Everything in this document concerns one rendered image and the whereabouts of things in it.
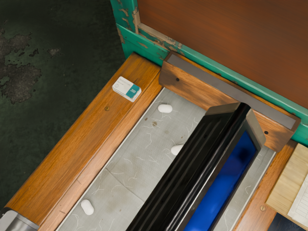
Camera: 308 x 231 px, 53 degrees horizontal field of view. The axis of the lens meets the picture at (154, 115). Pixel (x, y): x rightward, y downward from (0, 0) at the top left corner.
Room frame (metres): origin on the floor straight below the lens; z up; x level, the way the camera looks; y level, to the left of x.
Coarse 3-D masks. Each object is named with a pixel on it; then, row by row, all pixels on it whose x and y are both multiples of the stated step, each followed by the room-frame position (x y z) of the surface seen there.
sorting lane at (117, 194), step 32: (160, 96) 0.34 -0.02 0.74; (160, 128) 0.26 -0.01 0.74; (192, 128) 0.24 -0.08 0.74; (128, 160) 0.20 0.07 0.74; (160, 160) 0.18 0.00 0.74; (256, 160) 0.15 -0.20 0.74; (96, 192) 0.14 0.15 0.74; (128, 192) 0.12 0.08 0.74; (64, 224) 0.08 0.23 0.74; (96, 224) 0.07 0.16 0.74; (128, 224) 0.06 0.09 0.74; (224, 224) 0.03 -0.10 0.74
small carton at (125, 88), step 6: (120, 78) 0.38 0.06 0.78; (114, 84) 0.37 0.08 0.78; (120, 84) 0.37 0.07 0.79; (126, 84) 0.36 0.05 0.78; (132, 84) 0.36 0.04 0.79; (114, 90) 0.36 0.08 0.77; (120, 90) 0.35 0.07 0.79; (126, 90) 0.35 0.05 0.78; (132, 90) 0.35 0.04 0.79; (138, 90) 0.34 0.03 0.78; (126, 96) 0.34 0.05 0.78; (132, 96) 0.33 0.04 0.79
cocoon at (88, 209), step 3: (84, 201) 0.12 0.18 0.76; (87, 201) 0.12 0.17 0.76; (81, 204) 0.11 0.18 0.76; (84, 204) 0.11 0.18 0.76; (87, 204) 0.11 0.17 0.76; (90, 204) 0.11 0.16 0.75; (84, 207) 0.11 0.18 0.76; (87, 207) 0.11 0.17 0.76; (90, 207) 0.10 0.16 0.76; (84, 210) 0.10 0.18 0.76; (87, 210) 0.10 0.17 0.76; (90, 210) 0.10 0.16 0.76; (93, 210) 0.10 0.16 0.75; (87, 213) 0.09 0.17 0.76; (90, 213) 0.09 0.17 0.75
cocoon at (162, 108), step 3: (159, 105) 0.31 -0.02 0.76; (162, 105) 0.31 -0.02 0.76; (165, 105) 0.31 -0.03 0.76; (168, 105) 0.30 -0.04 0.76; (159, 108) 0.30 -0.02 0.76; (162, 108) 0.30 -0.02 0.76; (165, 108) 0.30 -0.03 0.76; (168, 108) 0.30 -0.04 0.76; (171, 108) 0.30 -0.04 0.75; (162, 111) 0.30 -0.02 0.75; (165, 111) 0.29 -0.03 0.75; (168, 111) 0.29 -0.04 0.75
